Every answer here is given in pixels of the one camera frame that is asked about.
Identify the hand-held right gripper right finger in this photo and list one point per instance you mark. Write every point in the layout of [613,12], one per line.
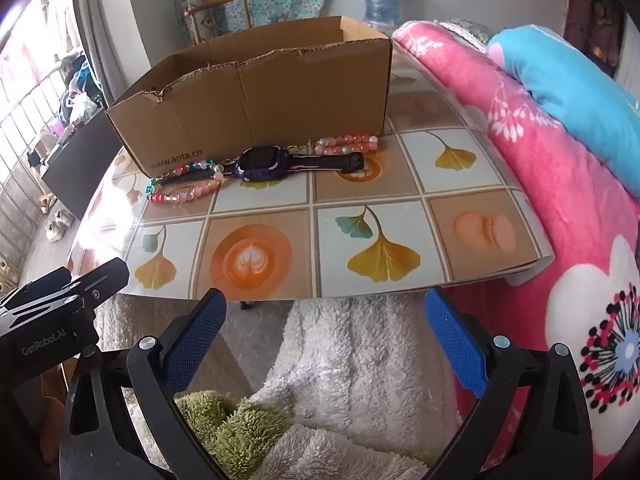
[455,340]

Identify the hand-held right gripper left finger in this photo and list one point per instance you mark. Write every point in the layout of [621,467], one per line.
[195,340]

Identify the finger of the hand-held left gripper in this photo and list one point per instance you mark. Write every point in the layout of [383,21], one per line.
[45,282]
[107,275]

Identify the purple smartwatch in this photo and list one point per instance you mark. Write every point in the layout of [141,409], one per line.
[257,162]

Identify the brown cardboard box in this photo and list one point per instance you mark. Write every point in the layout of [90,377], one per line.
[275,105]

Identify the white sneaker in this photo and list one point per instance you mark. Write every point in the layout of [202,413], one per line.
[60,227]

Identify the beige slipper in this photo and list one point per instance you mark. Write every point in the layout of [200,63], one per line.
[48,203]

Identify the white and green fluffy robe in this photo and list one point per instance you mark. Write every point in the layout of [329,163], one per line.
[350,360]

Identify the dark grey board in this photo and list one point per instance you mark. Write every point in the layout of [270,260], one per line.
[75,170]

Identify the tile-patterned table cover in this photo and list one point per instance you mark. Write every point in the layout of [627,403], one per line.
[400,220]

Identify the white metal railing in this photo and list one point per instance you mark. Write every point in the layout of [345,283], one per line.
[20,125]

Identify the pile of clothes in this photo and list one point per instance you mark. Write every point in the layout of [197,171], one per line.
[77,85]

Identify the pink floral blanket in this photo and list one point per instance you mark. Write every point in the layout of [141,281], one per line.
[550,170]

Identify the grey curtain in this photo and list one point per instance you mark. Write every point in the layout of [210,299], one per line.
[100,25]

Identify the blue pillow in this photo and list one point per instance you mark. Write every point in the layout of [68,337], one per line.
[575,90]

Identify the wooden chair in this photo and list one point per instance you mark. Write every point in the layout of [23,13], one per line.
[215,3]

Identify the grey patterned pillow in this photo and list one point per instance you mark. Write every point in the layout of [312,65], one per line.
[470,30]

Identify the blue water bottle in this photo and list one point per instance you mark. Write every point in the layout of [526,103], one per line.
[382,2]

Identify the wall poster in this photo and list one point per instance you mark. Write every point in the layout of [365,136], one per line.
[600,25]

